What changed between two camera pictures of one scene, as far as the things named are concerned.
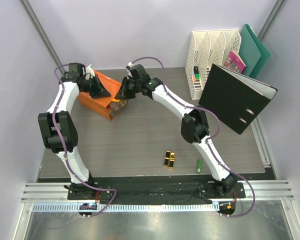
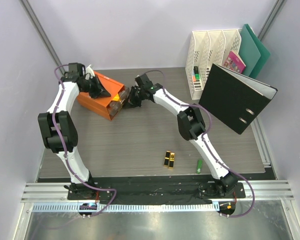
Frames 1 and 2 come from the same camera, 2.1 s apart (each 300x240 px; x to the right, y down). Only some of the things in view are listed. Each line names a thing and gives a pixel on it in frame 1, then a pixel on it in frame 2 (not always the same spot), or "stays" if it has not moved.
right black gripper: [122, 93] -> [132, 103]
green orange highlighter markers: [195, 74] stays
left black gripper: [95, 85] stays
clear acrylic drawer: [114, 107] stays
